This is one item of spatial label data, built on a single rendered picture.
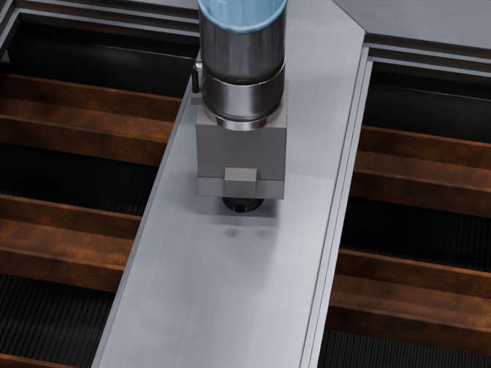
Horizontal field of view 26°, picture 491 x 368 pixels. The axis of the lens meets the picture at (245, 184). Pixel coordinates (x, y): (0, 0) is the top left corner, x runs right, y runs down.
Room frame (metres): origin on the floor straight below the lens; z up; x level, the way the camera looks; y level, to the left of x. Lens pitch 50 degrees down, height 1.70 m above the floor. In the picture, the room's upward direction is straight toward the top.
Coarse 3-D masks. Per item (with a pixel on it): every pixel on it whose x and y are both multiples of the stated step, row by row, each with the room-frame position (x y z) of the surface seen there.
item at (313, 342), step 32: (0, 0) 1.01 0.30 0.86; (32, 0) 1.03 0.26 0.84; (64, 0) 1.03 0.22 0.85; (96, 0) 1.02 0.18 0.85; (0, 32) 0.98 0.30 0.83; (128, 32) 1.00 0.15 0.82; (160, 32) 0.99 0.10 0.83; (192, 32) 0.99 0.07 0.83; (384, 64) 0.93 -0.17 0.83; (416, 64) 0.93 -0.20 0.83; (448, 64) 0.93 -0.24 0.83; (480, 64) 0.92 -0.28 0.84; (352, 128) 0.81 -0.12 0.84; (352, 160) 0.78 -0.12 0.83; (320, 288) 0.60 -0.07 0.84; (320, 320) 0.57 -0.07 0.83; (96, 352) 0.53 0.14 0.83
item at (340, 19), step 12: (288, 0) 1.01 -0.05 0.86; (300, 0) 1.01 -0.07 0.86; (312, 0) 1.01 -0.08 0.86; (324, 0) 1.01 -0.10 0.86; (288, 12) 0.99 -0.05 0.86; (300, 12) 0.99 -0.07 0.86; (312, 12) 0.99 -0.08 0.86; (324, 12) 0.99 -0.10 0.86; (336, 12) 0.99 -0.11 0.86; (324, 24) 0.97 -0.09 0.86; (336, 24) 0.97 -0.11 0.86; (348, 24) 0.97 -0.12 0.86
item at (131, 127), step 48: (0, 96) 1.02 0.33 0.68; (48, 96) 1.01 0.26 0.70; (96, 96) 1.00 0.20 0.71; (144, 96) 0.98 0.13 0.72; (48, 144) 0.93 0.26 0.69; (96, 144) 0.92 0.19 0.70; (144, 144) 0.91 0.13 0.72; (384, 144) 0.92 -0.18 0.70; (432, 144) 0.91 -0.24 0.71; (480, 144) 0.90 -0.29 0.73; (384, 192) 0.84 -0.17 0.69; (432, 192) 0.83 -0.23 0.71; (480, 192) 0.82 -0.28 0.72
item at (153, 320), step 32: (128, 288) 0.58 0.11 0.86; (160, 288) 0.58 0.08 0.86; (128, 320) 0.55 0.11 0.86; (160, 320) 0.55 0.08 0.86; (192, 320) 0.55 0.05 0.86; (224, 320) 0.55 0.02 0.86; (256, 320) 0.55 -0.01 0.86; (288, 320) 0.55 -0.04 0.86; (128, 352) 0.51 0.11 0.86; (160, 352) 0.51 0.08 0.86; (192, 352) 0.51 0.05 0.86; (224, 352) 0.51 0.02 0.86; (256, 352) 0.51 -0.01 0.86; (288, 352) 0.51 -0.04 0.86
